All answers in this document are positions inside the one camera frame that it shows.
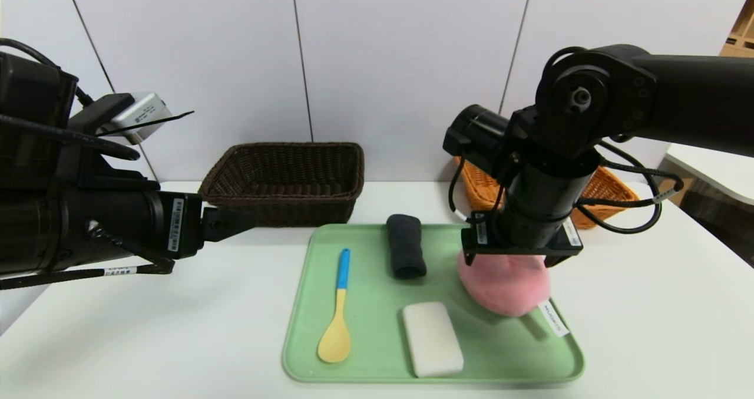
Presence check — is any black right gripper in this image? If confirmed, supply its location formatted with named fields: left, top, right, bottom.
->
left=461, top=159, right=584, bottom=268

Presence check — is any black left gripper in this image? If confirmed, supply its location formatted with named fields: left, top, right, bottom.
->
left=81, top=189, right=260, bottom=265

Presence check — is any pink plush peach toy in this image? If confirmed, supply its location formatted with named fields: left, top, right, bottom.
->
left=458, top=250, right=571, bottom=337

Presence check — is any dark grey towel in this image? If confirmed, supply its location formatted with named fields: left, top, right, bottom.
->
left=386, top=214, right=427, bottom=280

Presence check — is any white rectangular sponge block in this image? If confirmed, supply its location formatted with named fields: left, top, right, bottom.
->
left=402, top=302, right=464, bottom=378

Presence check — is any blue and yellow spoon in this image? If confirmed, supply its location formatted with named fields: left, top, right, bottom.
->
left=317, top=248, right=352, bottom=364

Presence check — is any dark brown wicker basket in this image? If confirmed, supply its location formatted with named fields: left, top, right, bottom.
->
left=198, top=142, right=365, bottom=228

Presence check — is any orange wicker basket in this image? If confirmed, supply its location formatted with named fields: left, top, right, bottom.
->
left=454, top=156, right=640, bottom=230

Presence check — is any light green plastic tray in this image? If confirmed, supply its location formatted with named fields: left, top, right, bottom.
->
left=282, top=223, right=585, bottom=384

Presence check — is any white side table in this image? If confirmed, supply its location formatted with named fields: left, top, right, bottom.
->
left=666, top=143, right=754, bottom=205

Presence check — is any light wooden shelf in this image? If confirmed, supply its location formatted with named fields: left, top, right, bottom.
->
left=719, top=0, right=754, bottom=58

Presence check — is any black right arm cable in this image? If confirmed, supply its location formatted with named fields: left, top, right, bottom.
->
left=574, top=141, right=685, bottom=235

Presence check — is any black labelled left arm cable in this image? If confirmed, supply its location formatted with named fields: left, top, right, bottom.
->
left=0, top=263, right=176, bottom=291

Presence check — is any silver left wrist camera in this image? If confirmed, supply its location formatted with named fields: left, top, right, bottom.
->
left=97, top=93, right=174, bottom=146

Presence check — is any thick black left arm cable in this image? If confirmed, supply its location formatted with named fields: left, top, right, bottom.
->
left=0, top=114, right=141, bottom=161

